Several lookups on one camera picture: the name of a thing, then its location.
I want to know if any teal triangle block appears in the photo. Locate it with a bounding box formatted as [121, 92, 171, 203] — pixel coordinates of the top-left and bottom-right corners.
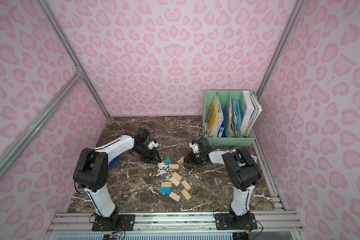
[166, 156, 172, 164]

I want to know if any aluminium front rail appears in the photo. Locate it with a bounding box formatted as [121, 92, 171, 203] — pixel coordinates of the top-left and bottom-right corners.
[47, 211, 303, 236]

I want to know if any wooden block bottom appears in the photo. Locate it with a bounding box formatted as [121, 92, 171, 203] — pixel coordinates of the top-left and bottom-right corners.
[169, 192, 181, 202]

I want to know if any wooden block top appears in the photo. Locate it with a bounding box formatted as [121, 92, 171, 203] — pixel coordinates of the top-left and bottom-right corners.
[169, 164, 179, 170]

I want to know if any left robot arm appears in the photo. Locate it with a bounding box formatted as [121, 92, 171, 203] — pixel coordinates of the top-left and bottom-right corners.
[73, 128, 162, 219]

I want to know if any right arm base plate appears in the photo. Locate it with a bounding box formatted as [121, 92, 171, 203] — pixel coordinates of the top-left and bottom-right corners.
[214, 212, 258, 232]

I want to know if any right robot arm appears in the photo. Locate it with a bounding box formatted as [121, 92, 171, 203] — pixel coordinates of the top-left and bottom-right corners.
[186, 138, 262, 220]

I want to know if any white book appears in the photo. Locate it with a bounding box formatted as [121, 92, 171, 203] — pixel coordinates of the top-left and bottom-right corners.
[240, 91, 263, 137]

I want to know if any green file organizer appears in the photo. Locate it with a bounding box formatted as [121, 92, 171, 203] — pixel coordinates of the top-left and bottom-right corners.
[202, 90, 255, 146]

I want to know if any blue folder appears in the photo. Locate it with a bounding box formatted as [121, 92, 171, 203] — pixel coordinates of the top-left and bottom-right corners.
[233, 101, 242, 135]

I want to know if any wooden triangle block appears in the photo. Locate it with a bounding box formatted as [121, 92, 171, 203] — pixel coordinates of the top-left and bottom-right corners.
[177, 157, 184, 164]

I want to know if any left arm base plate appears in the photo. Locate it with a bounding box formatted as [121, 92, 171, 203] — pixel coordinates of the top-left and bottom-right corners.
[92, 213, 136, 232]

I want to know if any teal rectangular block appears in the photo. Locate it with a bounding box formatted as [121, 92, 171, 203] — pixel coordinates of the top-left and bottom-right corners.
[160, 187, 172, 194]

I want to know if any yellow book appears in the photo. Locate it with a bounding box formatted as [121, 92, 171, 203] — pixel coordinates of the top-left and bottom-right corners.
[206, 92, 224, 138]

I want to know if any wooden block above teal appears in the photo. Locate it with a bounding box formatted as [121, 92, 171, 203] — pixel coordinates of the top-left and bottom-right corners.
[161, 182, 172, 188]

